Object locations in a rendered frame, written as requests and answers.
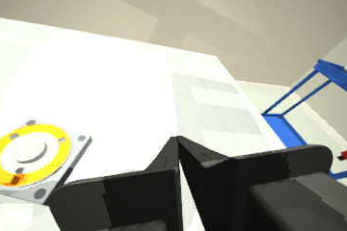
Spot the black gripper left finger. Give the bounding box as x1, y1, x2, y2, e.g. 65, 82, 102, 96
48, 136, 183, 231

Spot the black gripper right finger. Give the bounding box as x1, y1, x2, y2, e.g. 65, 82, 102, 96
176, 136, 333, 231

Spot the yellow round plate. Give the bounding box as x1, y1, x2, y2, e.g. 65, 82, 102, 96
0, 124, 71, 188

